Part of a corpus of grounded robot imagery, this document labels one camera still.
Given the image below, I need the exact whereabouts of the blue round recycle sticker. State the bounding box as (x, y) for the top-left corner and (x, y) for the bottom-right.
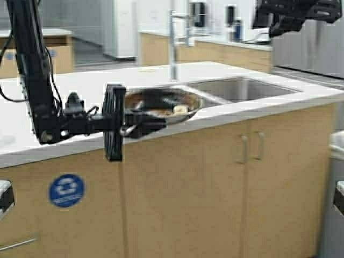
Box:
(48, 174), (85, 208)

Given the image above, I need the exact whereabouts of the black appliance at right edge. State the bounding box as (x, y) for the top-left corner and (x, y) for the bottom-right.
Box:
(333, 181), (343, 215)

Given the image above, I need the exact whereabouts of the steel kitchen sink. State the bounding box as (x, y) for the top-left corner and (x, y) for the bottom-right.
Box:
(129, 77), (299, 108)

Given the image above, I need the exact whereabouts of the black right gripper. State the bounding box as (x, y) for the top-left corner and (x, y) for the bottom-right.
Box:
(252, 1), (343, 38)

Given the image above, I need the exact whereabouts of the steel sink faucet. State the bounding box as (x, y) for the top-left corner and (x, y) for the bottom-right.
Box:
(168, 10), (195, 81)

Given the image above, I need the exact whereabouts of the steel island drawer handle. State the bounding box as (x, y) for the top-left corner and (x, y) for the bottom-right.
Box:
(0, 238), (37, 252)

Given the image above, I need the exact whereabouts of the raw shrimp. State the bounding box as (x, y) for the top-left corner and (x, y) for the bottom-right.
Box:
(173, 105), (189, 114)

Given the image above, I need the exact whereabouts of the wooden island cabinet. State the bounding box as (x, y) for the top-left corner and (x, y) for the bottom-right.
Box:
(1, 104), (335, 257)

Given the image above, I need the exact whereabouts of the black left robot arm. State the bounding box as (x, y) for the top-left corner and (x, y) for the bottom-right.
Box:
(6, 1), (167, 161)

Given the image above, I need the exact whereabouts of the steel cabinet handle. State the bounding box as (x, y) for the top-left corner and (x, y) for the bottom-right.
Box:
(255, 131), (265, 161)
(237, 134), (248, 164)

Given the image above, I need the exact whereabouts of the right steel cabinet handle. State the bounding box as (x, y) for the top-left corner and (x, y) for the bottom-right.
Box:
(255, 131), (265, 161)

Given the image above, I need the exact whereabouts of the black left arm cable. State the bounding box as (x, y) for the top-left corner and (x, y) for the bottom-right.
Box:
(0, 29), (26, 103)

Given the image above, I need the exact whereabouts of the background wooden counter cabinet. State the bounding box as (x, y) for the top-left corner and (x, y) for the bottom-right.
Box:
(139, 31), (273, 73)

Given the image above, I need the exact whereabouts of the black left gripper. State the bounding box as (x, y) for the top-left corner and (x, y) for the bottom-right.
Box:
(37, 84), (167, 162)

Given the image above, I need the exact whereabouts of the left steel cabinet handle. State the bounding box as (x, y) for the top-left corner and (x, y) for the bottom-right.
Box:
(237, 134), (248, 164)

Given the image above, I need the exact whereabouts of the blue bottle on counter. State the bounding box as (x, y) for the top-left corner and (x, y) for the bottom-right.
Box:
(233, 18), (242, 42)

